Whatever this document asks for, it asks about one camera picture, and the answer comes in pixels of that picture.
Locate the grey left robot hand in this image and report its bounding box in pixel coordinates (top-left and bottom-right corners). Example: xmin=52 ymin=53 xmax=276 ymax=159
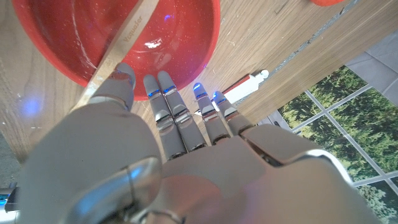
xmin=15 ymin=63 xmax=379 ymax=224

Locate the white toothpaste tube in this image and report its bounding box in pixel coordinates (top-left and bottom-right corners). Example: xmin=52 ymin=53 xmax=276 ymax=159
xmin=194 ymin=69 xmax=270 ymax=116

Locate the red bowl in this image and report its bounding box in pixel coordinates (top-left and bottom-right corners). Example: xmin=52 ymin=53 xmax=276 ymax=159
xmin=11 ymin=0 xmax=221 ymax=101

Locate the red toy strawberry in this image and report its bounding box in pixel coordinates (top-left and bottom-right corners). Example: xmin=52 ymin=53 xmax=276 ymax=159
xmin=309 ymin=0 xmax=346 ymax=7

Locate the printed window backdrop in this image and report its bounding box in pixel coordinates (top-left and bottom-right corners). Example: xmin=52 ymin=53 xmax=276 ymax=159
xmin=257 ymin=29 xmax=398 ymax=224

